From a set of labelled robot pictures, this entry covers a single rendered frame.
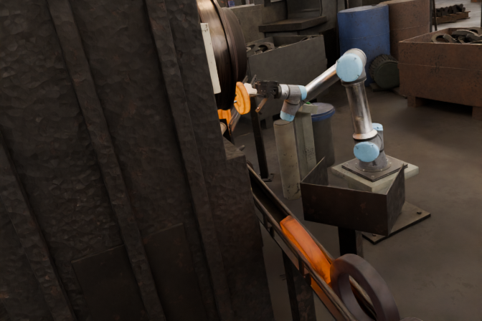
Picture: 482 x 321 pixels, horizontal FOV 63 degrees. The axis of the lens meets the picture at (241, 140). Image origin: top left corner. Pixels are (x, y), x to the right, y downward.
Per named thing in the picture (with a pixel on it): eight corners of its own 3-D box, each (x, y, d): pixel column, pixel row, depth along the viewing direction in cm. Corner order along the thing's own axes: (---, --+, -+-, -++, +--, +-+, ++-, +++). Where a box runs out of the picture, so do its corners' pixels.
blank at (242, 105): (241, 87, 181) (248, 85, 182) (228, 79, 194) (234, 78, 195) (246, 118, 187) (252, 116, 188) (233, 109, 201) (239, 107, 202)
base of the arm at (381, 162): (372, 155, 223) (371, 139, 220) (394, 163, 211) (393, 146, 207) (352, 164, 218) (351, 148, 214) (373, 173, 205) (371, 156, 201)
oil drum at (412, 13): (402, 80, 473) (400, 2, 442) (370, 74, 526) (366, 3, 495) (440, 69, 490) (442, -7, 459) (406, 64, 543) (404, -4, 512)
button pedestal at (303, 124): (309, 196, 256) (298, 105, 235) (292, 183, 278) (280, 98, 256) (331, 188, 261) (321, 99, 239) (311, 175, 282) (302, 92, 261)
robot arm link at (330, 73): (360, 39, 195) (287, 94, 223) (356, 44, 186) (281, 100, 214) (374, 57, 196) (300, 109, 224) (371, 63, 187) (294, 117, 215)
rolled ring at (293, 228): (332, 263, 86) (320, 272, 86) (339, 286, 100) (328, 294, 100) (283, 203, 97) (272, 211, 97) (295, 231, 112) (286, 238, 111)
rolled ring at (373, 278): (341, 236, 87) (329, 241, 86) (407, 296, 72) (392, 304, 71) (339, 292, 96) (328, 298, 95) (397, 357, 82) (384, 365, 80)
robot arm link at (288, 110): (297, 116, 214) (303, 98, 209) (290, 124, 205) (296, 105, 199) (283, 111, 216) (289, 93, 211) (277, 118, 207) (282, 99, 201)
